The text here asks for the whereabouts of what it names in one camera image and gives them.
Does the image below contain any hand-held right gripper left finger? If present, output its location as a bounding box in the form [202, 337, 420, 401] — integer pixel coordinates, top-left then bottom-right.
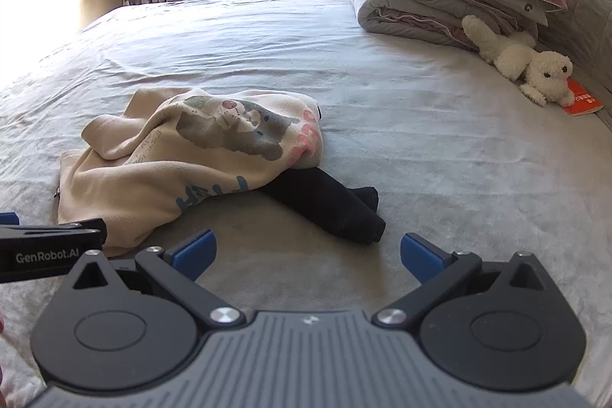
[64, 229, 247, 333]

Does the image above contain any red booklet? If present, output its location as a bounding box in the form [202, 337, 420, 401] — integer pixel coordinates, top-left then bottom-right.
[562, 77, 604, 116]

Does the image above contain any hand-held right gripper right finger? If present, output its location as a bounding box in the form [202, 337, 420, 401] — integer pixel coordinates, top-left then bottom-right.
[370, 232, 558, 333]

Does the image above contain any bed with grey sheet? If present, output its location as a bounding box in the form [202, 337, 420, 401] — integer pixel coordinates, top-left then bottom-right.
[0, 0, 612, 408]

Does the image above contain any white plush dog toy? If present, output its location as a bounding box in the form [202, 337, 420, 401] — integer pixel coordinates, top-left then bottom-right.
[461, 15, 575, 107]

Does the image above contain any cream shirt with black sleeves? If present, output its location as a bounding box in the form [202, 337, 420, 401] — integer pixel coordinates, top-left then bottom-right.
[56, 87, 387, 258]

